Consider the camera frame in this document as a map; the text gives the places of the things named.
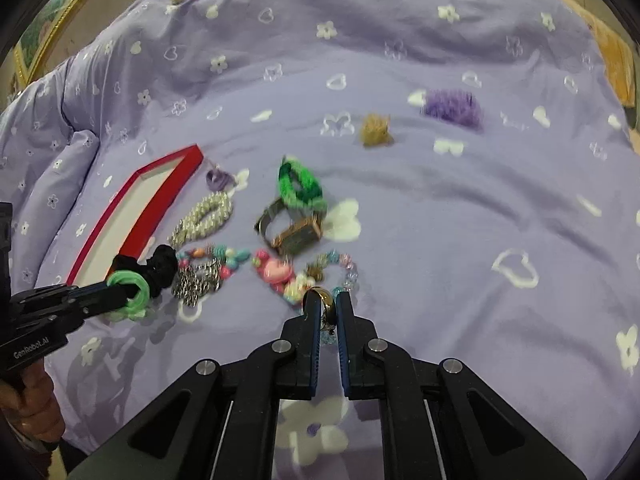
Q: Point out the gold framed picture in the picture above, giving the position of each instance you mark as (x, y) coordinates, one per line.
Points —
(40, 36)

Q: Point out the yellow fuzzy hair clip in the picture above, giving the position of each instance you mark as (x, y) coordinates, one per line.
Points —
(375, 131)

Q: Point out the purple floral bedsheet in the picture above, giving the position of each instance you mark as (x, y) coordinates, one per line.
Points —
(514, 248)

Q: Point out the purple fuzzy scrunchie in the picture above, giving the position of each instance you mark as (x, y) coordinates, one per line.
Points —
(457, 107)

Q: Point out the red jewelry box tray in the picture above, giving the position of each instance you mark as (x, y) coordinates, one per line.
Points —
(130, 220)

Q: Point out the orange blanket edge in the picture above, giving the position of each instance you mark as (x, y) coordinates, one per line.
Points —
(618, 58)

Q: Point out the pink charm bead keychain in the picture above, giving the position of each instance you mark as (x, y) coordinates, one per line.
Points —
(291, 285)

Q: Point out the gold square wristwatch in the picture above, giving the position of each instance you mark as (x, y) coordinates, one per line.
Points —
(304, 231)

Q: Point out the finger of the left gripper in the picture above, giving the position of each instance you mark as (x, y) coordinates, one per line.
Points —
(100, 298)

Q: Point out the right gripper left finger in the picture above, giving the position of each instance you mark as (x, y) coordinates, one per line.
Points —
(217, 421)

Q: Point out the black scrunchie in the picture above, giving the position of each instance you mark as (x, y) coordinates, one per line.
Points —
(159, 270)

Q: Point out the left hand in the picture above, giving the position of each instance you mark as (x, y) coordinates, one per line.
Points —
(34, 411)

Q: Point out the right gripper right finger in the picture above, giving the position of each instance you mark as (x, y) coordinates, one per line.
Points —
(439, 420)

